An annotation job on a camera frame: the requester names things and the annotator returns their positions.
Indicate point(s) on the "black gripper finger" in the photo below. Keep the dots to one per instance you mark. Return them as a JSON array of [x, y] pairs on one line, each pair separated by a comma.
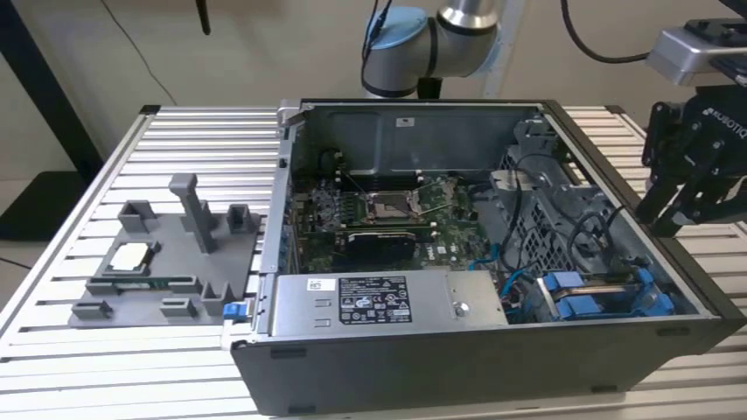
[[715, 201], [659, 210]]

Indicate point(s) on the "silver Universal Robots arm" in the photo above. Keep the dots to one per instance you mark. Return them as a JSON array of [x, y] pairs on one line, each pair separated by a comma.
[[408, 57]]

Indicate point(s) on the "grey metal disk bay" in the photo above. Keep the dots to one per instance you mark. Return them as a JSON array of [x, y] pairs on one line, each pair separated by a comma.
[[548, 210]]

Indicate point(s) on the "black table corner cap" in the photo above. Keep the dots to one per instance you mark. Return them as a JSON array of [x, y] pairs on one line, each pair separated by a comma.
[[150, 109], [613, 109]]

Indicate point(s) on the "green motherboard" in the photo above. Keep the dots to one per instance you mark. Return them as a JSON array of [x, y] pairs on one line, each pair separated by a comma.
[[455, 245]]

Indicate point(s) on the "CPU socket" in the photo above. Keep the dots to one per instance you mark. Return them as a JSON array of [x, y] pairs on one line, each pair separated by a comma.
[[388, 207]]

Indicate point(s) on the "black graphics card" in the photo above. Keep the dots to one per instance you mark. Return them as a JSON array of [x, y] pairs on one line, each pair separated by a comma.
[[378, 251]]

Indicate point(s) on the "thin metal locking lever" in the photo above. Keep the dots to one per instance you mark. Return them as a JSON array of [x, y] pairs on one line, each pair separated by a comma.
[[353, 182]]

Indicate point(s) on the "black open PC case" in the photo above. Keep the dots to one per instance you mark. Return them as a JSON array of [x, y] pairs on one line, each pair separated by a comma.
[[437, 372]]

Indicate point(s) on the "grey power supply unit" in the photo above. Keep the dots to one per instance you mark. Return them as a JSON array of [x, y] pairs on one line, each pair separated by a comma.
[[302, 306]]

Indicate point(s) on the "blue case latch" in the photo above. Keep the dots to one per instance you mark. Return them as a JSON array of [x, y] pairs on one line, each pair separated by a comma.
[[233, 311]]

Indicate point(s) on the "grey parts rack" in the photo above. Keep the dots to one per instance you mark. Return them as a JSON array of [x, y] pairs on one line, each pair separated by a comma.
[[192, 271]]

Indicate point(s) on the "black hanging rod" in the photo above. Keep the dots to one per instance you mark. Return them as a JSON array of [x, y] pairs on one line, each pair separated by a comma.
[[204, 17]]

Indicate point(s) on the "green RAM stick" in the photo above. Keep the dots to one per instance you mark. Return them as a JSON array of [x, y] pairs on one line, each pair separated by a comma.
[[142, 284]]

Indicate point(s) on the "silver CPU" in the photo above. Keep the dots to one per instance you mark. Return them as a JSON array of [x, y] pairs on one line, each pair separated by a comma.
[[130, 259]]

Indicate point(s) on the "black monitor stand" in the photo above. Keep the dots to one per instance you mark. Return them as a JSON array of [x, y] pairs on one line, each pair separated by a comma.
[[40, 205]]

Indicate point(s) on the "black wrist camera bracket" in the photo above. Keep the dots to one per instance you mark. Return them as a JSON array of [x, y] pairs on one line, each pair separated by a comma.
[[659, 131]]

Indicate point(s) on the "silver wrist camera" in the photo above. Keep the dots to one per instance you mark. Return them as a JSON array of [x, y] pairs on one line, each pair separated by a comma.
[[679, 57]]

